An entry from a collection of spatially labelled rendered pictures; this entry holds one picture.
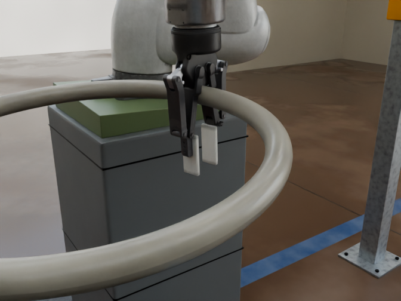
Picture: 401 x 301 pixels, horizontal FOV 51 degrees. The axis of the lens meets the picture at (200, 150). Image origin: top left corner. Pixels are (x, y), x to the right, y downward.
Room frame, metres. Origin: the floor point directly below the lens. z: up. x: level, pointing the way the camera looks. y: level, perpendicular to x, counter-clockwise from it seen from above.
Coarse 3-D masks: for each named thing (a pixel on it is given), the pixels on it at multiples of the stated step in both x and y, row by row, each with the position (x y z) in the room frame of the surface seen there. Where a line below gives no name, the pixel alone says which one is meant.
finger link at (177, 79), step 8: (176, 80) 0.60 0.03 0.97; (168, 88) 0.62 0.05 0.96; (176, 88) 0.61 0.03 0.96; (168, 96) 0.62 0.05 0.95; (176, 96) 0.61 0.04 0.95; (168, 104) 0.62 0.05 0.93; (176, 104) 0.61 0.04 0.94; (184, 104) 0.62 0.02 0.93; (168, 112) 0.62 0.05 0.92; (176, 112) 0.61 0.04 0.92; (184, 112) 0.62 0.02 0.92; (176, 120) 0.61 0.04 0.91; (184, 120) 0.62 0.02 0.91; (176, 128) 0.62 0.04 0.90; (184, 128) 0.61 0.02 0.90; (184, 136) 0.61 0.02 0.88
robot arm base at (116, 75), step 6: (114, 72) 1.06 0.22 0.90; (120, 72) 1.04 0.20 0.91; (96, 78) 1.06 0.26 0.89; (102, 78) 1.06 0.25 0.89; (108, 78) 1.05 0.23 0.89; (114, 78) 1.05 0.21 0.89; (120, 78) 1.04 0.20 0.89; (126, 78) 1.03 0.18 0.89; (132, 78) 1.03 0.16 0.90; (138, 78) 1.02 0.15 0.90; (144, 78) 1.03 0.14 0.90; (150, 78) 1.03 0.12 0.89; (156, 78) 1.04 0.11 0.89; (162, 78) 1.05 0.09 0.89
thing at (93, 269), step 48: (0, 96) 0.64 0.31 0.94; (48, 96) 0.67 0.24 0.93; (96, 96) 0.69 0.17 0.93; (144, 96) 0.69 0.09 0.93; (240, 96) 0.60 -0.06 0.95; (288, 144) 0.43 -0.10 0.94; (240, 192) 0.33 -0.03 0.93; (144, 240) 0.27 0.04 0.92; (192, 240) 0.27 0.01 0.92; (0, 288) 0.23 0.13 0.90; (48, 288) 0.24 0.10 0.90; (96, 288) 0.24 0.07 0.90
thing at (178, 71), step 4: (180, 64) 0.63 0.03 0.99; (180, 68) 0.62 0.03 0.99; (172, 72) 0.62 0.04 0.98; (176, 72) 0.62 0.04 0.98; (180, 72) 0.62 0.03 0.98; (168, 76) 0.61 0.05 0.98; (180, 76) 0.62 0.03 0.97; (168, 80) 0.61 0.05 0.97; (168, 84) 0.61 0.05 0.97; (172, 84) 0.61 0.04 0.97; (172, 88) 0.61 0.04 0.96
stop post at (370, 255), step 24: (384, 96) 1.57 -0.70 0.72; (384, 120) 1.56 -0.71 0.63; (384, 144) 1.55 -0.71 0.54; (384, 168) 1.54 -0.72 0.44; (384, 192) 1.52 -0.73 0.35; (384, 216) 1.53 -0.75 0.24; (360, 240) 1.58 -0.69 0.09; (384, 240) 1.55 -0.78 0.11; (360, 264) 1.52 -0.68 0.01; (384, 264) 1.52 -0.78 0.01
